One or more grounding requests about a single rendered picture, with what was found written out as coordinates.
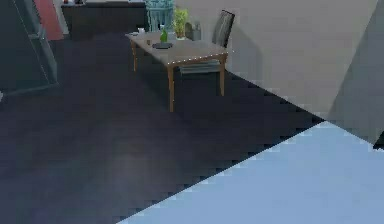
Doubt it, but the red wall panel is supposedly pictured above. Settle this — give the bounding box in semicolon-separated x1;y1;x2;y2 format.
33;0;65;42

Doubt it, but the green house plant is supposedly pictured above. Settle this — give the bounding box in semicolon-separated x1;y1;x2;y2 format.
172;7;189;41

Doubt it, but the wooden dining table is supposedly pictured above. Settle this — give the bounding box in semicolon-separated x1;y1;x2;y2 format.
125;30;230;113

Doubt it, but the black dining chair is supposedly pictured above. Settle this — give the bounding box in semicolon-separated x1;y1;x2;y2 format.
179;9;236;76

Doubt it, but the teal slatted garbage container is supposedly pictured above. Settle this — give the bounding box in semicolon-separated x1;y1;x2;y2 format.
144;0;176;34

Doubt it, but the dark kitchen counter cabinet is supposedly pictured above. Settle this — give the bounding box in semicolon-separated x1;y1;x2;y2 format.
60;0;148;42

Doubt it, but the grey toaster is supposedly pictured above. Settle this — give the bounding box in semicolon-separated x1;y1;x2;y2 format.
184;21;202;42

